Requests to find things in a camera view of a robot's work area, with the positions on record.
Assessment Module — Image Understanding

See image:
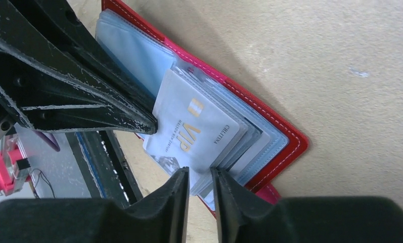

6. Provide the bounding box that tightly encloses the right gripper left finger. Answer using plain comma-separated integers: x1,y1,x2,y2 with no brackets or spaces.
0,167,189,242

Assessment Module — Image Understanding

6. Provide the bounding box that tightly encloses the pink bracket fixture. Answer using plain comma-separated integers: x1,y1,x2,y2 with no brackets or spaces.
0,134,32,196

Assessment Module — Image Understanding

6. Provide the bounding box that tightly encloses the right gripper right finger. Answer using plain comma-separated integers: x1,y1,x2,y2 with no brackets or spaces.
211,169,403,242

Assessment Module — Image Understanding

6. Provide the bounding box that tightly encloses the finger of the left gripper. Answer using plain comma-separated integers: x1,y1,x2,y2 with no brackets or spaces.
0,1,157,135

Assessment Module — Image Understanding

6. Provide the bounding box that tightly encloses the red card holder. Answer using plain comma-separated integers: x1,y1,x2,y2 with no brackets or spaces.
96,1,308,212

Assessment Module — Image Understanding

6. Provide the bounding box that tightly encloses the white VIP card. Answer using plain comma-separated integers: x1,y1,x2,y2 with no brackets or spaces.
143,69,245,174

